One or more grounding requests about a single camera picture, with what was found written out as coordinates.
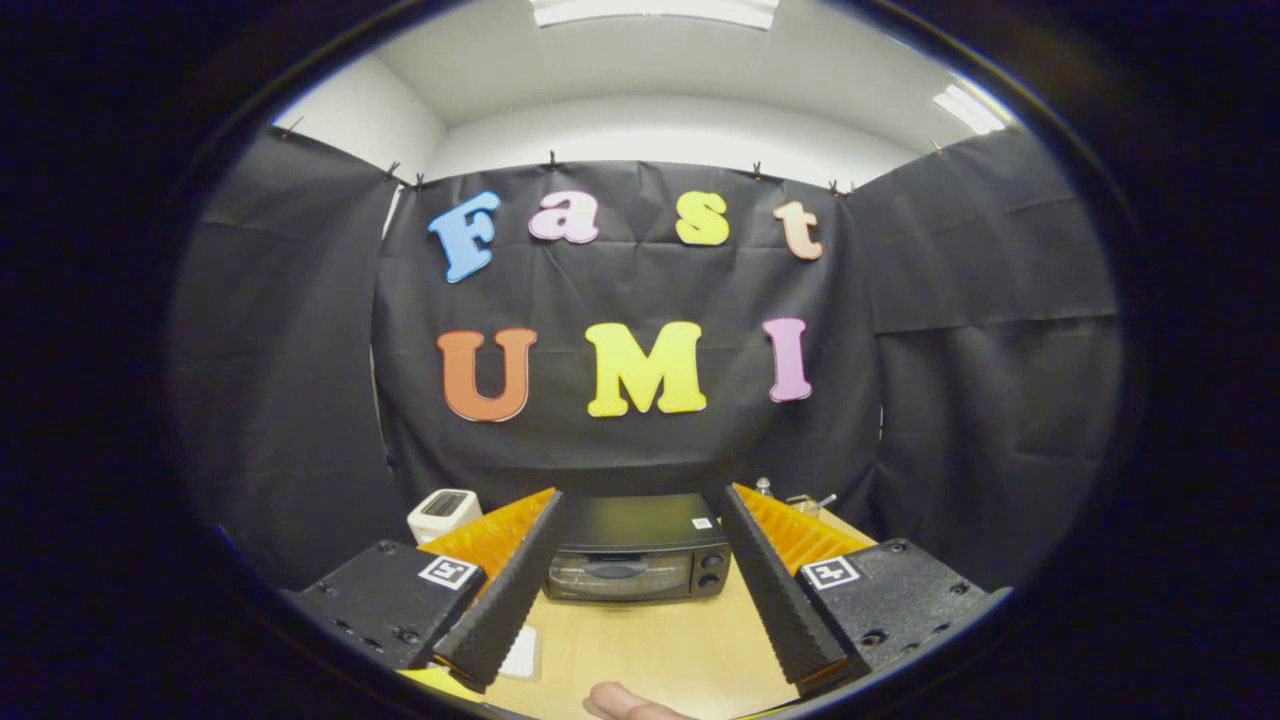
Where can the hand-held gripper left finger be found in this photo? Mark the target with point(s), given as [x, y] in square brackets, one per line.
[500, 600]

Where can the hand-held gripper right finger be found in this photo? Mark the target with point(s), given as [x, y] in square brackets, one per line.
[780, 600]

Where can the black toaster oven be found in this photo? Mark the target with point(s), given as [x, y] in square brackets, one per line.
[635, 535]

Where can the white pop-up toaster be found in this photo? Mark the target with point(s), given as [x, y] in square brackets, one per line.
[442, 515]

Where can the white rectangular tray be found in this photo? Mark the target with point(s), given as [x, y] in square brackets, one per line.
[523, 655]

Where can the glass utensil holder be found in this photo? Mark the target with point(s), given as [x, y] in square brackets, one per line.
[808, 505]

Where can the small ceiling light panel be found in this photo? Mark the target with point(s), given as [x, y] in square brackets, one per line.
[968, 110]

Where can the long ceiling light panel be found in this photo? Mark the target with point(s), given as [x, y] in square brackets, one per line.
[655, 10]

